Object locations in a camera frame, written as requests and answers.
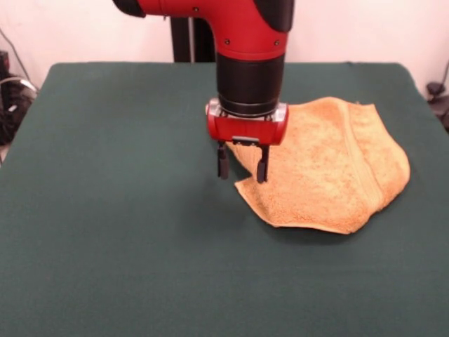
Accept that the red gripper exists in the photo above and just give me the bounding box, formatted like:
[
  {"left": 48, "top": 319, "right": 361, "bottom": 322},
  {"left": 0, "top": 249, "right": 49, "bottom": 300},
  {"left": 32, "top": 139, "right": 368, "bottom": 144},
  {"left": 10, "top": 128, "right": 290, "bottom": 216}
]
[{"left": 205, "top": 98, "right": 290, "bottom": 185}]

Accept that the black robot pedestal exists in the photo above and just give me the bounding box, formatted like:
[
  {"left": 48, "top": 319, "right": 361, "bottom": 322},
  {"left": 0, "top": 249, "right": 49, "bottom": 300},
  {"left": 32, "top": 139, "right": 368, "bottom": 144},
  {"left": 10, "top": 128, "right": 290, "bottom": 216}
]
[{"left": 170, "top": 16, "right": 217, "bottom": 64}]

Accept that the grey pedestal leg round foot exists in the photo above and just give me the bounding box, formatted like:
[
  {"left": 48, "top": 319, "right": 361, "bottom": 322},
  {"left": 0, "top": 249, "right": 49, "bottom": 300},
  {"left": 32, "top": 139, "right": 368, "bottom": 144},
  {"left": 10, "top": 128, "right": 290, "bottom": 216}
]
[{"left": 426, "top": 81, "right": 449, "bottom": 105}]

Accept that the dark green table cloth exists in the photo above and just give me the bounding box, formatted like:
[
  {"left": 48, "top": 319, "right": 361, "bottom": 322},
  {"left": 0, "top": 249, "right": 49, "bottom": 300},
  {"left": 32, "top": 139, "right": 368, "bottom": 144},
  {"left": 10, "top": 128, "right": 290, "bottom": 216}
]
[{"left": 0, "top": 61, "right": 449, "bottom": 337}]

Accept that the tan terry cloth towel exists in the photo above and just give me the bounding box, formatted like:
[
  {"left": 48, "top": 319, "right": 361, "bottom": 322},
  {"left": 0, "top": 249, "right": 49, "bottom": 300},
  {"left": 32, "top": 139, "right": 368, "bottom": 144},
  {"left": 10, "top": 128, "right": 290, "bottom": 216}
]
[{"left": 226, "top": 96, "right": 411, "bottom": 235}]

